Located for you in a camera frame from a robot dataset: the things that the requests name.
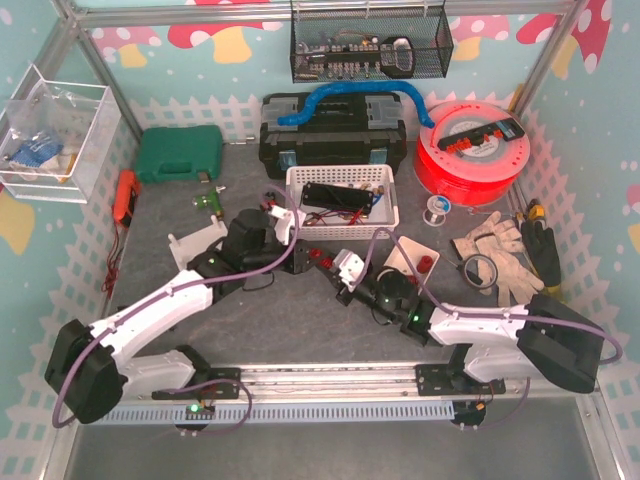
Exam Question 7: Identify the red multimeter leads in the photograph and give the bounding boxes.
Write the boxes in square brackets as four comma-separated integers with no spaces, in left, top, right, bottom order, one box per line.
[101,223,124,298]

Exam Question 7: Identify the white peg fixture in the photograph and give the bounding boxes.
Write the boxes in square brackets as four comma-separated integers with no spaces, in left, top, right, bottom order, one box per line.
[168,215,228,270]

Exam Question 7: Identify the tape roll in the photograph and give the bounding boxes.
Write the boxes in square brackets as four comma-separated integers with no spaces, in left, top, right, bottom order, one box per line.
[461,254,498,290]

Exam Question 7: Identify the solder wire spool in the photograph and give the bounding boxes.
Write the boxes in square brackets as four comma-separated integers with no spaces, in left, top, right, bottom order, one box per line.
[423,195,452,227]

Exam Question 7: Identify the orange black pliers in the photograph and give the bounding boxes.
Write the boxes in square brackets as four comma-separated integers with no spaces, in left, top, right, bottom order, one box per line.
[260,197,277,212]

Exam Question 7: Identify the yellow black screwdriver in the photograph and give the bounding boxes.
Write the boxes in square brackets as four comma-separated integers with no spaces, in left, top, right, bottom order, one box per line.
[516,199,545,223]

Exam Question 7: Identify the large red spring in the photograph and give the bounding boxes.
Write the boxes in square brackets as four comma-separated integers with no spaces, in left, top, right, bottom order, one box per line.
[309,248,333,270]
[416,255,434,275]

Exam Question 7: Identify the green plastic case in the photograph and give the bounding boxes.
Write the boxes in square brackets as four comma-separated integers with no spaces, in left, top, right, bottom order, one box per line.
[134,125,223,184]

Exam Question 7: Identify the black red connector strip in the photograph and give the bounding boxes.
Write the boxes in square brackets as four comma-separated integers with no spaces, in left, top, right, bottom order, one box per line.
[437,118,525,154]

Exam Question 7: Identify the black toolbox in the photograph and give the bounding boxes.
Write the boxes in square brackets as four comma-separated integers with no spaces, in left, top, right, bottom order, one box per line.
[258,92,407,180]

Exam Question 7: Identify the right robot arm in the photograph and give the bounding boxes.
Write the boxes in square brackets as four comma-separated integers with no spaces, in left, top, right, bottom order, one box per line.
[311,248,604,394]

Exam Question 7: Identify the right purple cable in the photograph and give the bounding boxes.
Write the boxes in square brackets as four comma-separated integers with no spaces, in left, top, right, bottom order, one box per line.
[364,227,623,432]

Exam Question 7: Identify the orange multimeter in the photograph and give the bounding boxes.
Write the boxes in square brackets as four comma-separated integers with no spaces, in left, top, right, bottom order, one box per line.
[112,169,141,229]

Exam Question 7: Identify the white work gloves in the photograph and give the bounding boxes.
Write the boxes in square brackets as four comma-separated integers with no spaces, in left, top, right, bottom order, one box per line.
[451,211,544,307]

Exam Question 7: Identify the green small motor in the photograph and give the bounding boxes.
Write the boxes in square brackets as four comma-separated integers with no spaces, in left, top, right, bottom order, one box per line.
[192,186,226,220]

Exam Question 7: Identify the red filament spool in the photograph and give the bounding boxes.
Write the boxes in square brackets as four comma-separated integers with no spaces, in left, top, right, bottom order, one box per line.
[413,100,531,207]

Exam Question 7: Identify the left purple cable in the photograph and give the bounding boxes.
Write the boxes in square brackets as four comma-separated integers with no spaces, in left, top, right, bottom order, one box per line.
[51,183,301,431]

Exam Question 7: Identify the small white tray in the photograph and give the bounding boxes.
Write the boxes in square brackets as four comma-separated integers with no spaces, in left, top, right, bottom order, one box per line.
[384,236,440,282]

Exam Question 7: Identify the blue corrugated hose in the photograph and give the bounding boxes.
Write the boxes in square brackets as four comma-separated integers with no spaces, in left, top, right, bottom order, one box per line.
[278,80,436,128]

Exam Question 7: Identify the black wire mesh basket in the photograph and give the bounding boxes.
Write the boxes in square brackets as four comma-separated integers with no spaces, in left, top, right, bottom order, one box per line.
[289,1,454,83]

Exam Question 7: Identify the blue white gloves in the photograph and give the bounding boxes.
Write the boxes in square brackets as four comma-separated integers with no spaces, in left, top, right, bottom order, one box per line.
[9,130,64,173]

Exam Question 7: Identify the clear acrylic box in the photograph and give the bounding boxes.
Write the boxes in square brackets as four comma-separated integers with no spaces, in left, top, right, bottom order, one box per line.
[1,65,121,204]

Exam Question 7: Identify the purple cable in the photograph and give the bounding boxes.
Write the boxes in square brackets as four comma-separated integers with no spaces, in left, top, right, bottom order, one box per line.
[364,227,623,432]
[51,183,301,431]

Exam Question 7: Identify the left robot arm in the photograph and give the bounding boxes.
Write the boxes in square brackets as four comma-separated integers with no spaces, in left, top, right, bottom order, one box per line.
[44,204,310,428]

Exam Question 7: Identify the grey slotted cable duct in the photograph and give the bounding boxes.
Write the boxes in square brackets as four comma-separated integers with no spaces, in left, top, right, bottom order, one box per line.
[98,400,455,426]

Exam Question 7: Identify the aluminium rail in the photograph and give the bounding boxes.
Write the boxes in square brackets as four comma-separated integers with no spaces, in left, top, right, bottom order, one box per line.
[119,356,601,402]

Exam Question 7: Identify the black glove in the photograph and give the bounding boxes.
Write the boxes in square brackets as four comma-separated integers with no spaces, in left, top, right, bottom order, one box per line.
[521,221,561,290]

